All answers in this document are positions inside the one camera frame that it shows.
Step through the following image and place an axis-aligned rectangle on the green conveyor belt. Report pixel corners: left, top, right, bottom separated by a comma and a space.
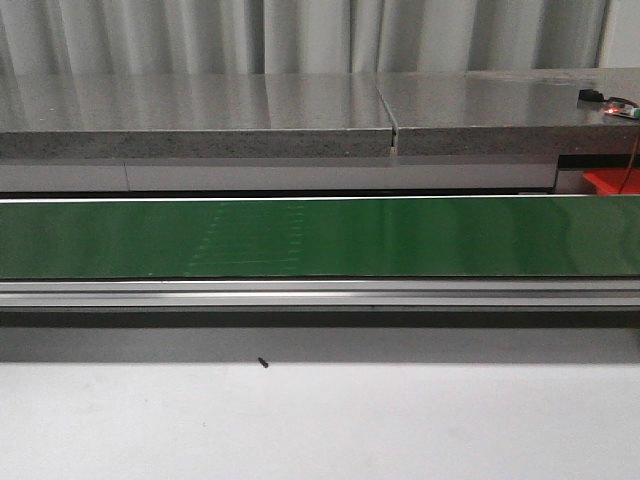
1, 196, 639, 280

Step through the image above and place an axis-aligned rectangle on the grey stone slab right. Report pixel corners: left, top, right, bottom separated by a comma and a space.
376, 68, 639, 156

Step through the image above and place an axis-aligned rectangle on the grey stone slab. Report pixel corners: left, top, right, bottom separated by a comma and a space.
1, 74, 394, 159
376, 68, 639, 156

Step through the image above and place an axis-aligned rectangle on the red plastic tray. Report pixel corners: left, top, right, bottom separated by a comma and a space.
583, 168, 640, 196

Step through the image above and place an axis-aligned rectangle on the small black sensor module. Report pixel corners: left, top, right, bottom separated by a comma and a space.
577, 89, 605, 108

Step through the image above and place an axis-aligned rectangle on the grey stone slab left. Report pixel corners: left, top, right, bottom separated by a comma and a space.
1, 74, 394, 159

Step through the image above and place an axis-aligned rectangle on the green circuit board with LED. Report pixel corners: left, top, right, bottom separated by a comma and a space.
604, 101, 639, 121

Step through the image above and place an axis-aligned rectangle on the grey pleated curtain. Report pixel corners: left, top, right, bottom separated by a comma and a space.
1, 0, 639, 75

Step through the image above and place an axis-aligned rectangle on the aluminium conveyor frame rail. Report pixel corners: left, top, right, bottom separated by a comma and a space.
1, 278, 639, 310

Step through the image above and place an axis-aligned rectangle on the thin red black wire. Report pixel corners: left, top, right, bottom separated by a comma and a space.
602, 93, 640, 195

